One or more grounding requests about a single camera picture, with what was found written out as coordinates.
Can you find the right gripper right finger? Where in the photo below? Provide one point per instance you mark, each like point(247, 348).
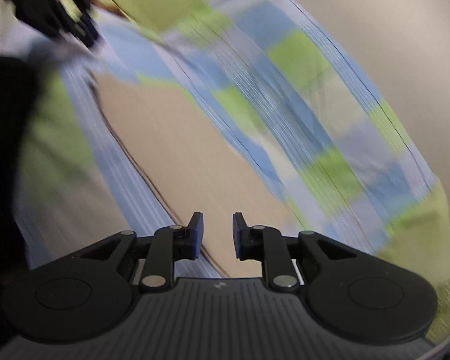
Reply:
point(265, 245)

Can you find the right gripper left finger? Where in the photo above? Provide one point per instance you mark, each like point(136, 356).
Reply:
point(167, 246)

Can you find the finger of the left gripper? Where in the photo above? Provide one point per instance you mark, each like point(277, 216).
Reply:
point(85, 30)

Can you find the beige garment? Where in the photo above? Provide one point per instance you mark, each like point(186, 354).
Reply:
point(189, 165)

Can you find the plaid blue green sheet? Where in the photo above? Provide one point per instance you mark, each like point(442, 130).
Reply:
point(281, 92)

